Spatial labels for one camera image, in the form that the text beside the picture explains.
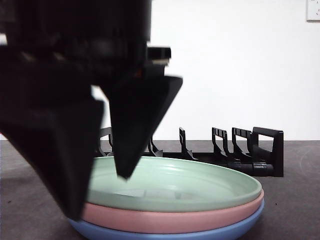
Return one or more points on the pink round plate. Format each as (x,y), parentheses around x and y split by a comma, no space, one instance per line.
(175,221)

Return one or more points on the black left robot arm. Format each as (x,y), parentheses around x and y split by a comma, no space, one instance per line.
(75,37)

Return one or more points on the blue round plate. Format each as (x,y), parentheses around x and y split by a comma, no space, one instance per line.
(225,231)

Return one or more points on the black plastic dish rack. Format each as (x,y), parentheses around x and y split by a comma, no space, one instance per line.
(277,155)

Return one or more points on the white wall socket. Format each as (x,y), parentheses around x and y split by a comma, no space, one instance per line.
(313,10)

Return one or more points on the green round plate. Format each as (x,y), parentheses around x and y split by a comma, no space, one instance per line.
(200,180)

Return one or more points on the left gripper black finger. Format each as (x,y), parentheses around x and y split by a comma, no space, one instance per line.
(55,150)
(135,120)

